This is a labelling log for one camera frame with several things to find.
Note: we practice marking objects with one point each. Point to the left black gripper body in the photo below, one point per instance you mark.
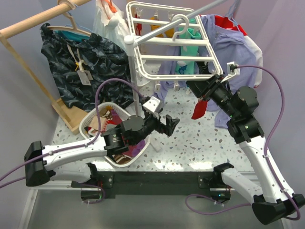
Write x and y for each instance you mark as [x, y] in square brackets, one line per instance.
[152, 123]

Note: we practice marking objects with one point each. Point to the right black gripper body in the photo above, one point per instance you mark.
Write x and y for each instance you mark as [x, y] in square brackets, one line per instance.
[218, 93]

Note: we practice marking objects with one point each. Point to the beige and red character sock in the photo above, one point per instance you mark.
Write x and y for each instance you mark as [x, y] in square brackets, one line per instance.
[199, 110]

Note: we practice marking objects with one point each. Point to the black striped sock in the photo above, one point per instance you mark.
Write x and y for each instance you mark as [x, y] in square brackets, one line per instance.
[203, 67]

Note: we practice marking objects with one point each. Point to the white plastic sock hanger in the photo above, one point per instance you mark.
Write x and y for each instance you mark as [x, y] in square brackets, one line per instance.
[169, 40]

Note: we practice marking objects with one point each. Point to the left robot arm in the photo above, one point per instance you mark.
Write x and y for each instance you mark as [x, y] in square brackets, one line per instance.
[42, 162]

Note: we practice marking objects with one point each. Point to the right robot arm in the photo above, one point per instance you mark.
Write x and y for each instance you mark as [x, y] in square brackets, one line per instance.
[272, 199]

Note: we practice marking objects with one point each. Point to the orange clothes hanger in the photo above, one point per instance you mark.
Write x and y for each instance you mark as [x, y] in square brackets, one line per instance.
[111, 6]

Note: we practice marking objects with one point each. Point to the mint green sock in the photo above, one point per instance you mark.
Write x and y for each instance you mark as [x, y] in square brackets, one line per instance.
[187, 67]

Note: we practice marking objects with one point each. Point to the white laundry basket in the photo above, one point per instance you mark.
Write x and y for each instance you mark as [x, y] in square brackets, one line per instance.
[116, 139]

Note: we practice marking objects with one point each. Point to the brown striped sock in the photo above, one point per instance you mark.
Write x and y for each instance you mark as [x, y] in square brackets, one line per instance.
[121, 159]

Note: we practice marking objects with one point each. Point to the lavender shirt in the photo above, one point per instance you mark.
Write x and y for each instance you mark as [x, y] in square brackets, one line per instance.
[229, 46]

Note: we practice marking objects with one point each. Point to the wooden garment rack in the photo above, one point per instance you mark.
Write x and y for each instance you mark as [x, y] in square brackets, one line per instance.
[72, 117]

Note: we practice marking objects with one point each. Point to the garment price tag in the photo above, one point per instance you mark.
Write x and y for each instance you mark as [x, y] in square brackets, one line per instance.
[85, 77]

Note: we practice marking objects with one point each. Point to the dark leaf-print garment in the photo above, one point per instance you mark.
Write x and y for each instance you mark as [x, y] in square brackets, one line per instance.
[67, 52]

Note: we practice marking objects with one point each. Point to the white ruffled dress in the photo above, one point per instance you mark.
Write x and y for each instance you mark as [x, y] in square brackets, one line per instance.
[110, 24]

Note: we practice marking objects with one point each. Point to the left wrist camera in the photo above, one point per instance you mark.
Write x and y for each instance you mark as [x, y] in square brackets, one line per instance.
[153, 105]

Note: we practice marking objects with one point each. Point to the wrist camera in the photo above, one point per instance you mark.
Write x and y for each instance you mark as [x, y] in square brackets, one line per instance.
[232, 71]
[153, 105]

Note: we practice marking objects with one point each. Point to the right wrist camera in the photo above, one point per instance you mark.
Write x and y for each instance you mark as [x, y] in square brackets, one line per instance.
[232, 71]

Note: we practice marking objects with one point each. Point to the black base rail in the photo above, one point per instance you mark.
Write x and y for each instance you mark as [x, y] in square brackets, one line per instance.
[152, 183]

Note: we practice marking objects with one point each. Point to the blue wire hanger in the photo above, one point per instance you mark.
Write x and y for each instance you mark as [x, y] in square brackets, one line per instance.
[231, 15]

